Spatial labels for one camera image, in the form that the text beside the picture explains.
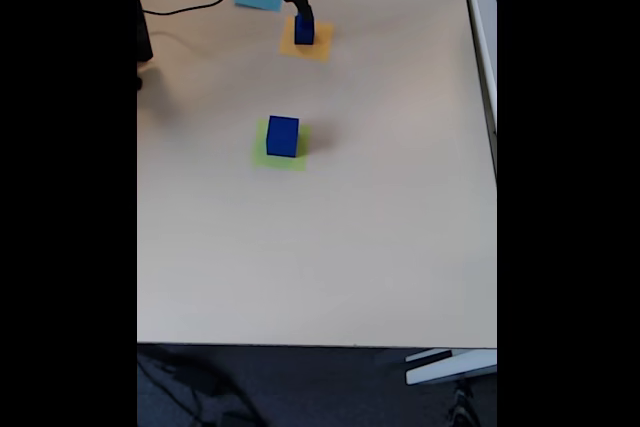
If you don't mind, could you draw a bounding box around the orange paper square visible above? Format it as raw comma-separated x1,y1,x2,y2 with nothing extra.
277,16,335,64

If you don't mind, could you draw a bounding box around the white table foot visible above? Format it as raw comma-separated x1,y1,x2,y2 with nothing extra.
404,348,498,387

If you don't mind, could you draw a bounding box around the green paper square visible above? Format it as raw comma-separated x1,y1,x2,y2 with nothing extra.
251,119,312,172

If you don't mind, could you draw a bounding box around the large blue cube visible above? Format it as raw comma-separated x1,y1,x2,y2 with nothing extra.
265,115,300,158

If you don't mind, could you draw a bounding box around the medium blue cube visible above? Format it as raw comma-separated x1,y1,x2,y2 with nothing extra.
293,21,316,46

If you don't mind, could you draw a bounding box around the white adjacent table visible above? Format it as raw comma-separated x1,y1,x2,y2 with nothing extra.
458,0,498,179

